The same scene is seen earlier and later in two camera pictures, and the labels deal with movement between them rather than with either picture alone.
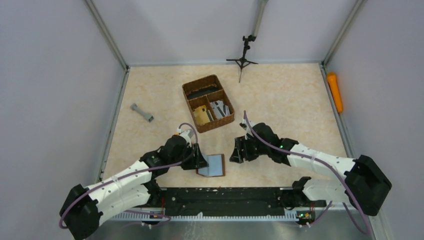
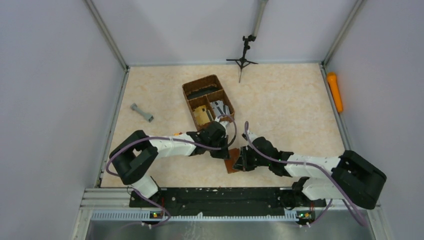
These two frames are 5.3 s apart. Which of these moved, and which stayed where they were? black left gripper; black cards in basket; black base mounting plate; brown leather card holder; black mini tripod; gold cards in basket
Moved: black left gripper; brown leather card holder
Stayed: black mini tripod; gold cards in basket; black base mounting plate; black cards in basket
